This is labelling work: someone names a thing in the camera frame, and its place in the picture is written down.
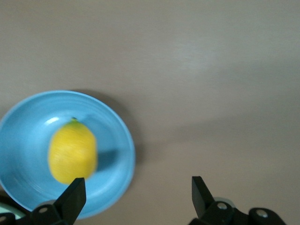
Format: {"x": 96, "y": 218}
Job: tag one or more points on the pale green round plate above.
{"x": 7, "y": 208}

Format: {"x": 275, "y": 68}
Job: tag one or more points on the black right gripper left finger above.
{"x": 70, "y": 201}

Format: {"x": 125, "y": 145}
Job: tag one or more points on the blue round plate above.
{"x": 28, "y": 131}

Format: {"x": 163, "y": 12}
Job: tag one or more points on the yellow lemon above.
{"x": 72, "y": 152}

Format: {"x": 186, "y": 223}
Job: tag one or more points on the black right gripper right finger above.
{"x": 201, "y": 199}

